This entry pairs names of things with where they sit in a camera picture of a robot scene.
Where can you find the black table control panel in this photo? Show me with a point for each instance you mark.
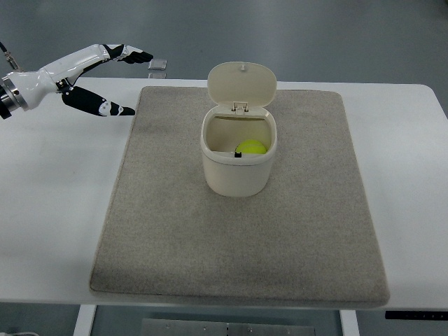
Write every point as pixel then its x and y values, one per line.
pixel 416 315

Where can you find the clear plastic floor plate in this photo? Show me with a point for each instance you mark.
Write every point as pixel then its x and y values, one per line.
pixel 157 64

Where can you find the beige felt mat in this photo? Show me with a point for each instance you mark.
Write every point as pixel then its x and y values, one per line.
pixel 307 238

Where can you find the white right table leg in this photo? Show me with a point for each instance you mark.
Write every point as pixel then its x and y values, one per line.
pixel 349 323

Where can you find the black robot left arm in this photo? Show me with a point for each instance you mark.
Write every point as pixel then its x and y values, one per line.
pixel 6 109

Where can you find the white left table leg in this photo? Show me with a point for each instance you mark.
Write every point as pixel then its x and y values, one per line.
pixel 85 320

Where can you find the white table leg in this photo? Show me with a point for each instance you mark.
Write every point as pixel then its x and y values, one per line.
pixel 349 323
pixel 85 320

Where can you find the yellow tennis ball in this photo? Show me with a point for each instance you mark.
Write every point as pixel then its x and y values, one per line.
pixel 251 146

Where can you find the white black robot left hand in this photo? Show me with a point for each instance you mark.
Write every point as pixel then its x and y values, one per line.
pixel 26 89

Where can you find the cream lidded plastic bin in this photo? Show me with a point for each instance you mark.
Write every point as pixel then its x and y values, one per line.
pixel 241 92

